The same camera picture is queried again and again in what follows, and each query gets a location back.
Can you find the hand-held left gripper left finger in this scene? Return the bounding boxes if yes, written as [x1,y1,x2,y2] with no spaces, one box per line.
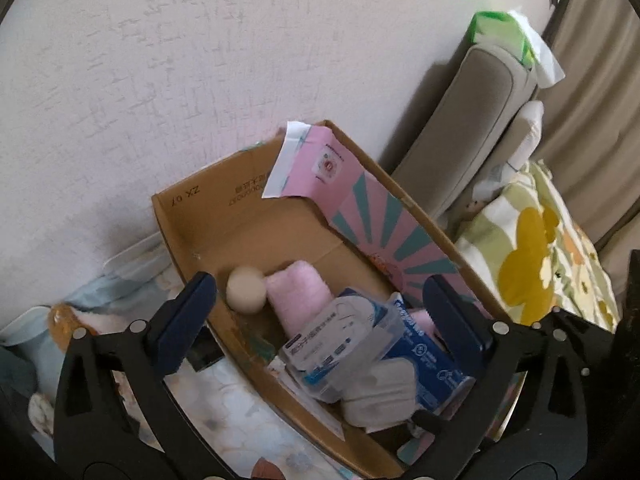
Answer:
[53,271,236,480]

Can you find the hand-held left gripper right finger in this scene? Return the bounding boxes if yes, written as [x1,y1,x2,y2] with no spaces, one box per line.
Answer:
[405,274,588,480]

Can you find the pink fluffy sock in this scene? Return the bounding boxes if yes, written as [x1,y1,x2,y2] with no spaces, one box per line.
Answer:
[410,309,438,338]
[265,259,337,336]

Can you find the blue face mask packet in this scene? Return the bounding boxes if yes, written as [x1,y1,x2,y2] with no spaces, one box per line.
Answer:
[380,292,476,416]

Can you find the white patterned sock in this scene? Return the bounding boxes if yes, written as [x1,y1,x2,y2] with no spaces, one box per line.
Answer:
[226,266,267,316]

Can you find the clear face mask packet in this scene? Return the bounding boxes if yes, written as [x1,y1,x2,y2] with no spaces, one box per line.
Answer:
[277,287,403,403]

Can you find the pink printed cardboard box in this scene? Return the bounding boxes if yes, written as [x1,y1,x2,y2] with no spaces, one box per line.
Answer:
[151,119,528,478]

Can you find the small black box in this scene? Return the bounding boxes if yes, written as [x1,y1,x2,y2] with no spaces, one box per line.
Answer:
[192,332,223,373]

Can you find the yellow green floral blanket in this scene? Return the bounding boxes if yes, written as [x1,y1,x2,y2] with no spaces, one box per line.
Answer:
[452,160,621,333]

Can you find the brown plush toy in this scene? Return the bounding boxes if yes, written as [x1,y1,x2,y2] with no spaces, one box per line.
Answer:
[47,302,101,351]

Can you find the white paper leaflet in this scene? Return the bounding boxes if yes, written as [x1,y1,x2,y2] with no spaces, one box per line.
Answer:
[267,360,346,441]

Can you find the white spotted plush toy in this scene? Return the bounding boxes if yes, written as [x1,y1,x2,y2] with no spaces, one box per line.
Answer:
[27,392,58,436]

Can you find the grey padded headboard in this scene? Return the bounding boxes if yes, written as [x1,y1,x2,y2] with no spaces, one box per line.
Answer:
[390,45,541,221]

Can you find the white pillow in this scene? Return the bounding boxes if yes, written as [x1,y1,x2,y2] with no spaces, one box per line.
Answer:
[472,100,546,201]

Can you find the beige curtain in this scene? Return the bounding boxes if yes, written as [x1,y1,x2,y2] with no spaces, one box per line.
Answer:
[537,0,640,251]

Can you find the green tissue pack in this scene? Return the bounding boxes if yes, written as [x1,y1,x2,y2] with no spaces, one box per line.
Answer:
[467,7,567,88]

